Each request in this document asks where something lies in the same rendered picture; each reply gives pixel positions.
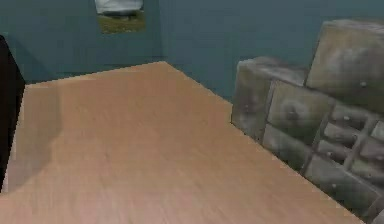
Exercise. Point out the grey chest of drawers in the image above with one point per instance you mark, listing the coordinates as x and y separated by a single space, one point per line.
300 113

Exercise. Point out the black cabinet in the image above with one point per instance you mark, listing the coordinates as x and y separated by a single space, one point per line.
8 106

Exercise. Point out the window with white blind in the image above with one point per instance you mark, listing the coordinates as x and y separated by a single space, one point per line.
120 18

